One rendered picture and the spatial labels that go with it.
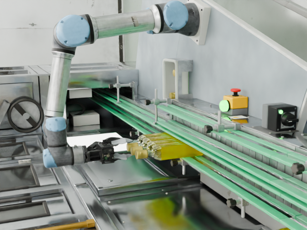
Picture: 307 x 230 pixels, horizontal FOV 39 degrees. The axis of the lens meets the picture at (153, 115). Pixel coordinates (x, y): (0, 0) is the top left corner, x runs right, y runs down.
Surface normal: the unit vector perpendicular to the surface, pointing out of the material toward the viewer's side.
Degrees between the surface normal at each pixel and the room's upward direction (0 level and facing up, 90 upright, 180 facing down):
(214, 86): 0
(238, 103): 90
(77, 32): 82
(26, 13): 90
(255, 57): 0
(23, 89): 90
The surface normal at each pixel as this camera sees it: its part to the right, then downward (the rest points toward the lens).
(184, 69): 0.36, 0.18
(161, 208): 0.00, -0.98
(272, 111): -0.93, 0.08
